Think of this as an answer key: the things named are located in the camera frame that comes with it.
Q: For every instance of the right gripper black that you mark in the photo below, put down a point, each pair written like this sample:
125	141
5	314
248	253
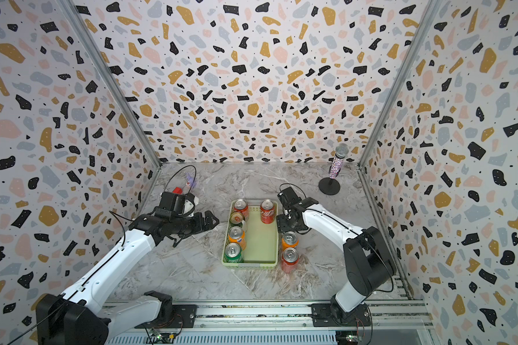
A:
280	225

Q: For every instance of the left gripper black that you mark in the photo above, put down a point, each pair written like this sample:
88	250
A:
201	226

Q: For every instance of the orange fanta can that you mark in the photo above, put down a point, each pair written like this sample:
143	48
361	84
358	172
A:
289	240
237	235

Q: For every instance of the red cola can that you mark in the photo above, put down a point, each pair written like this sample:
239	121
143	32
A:
241	206
267	211
289	259

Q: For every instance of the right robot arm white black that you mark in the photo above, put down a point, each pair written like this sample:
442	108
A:
368	262

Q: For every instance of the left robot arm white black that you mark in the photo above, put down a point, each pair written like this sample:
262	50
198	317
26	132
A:
77	316

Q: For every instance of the light green perforated plastic basket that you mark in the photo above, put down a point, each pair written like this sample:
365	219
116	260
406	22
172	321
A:
261	239

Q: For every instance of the purple small toy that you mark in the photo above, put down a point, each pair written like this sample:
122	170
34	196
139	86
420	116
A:
190	180

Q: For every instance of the green Sprite can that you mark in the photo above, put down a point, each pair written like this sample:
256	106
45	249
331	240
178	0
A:
233	253

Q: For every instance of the glitter microphone on black stand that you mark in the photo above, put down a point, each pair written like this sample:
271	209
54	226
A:
329	185

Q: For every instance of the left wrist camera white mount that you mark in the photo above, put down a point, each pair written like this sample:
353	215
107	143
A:
174	204

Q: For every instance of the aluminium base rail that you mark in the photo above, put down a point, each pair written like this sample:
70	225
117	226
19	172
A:
286	322

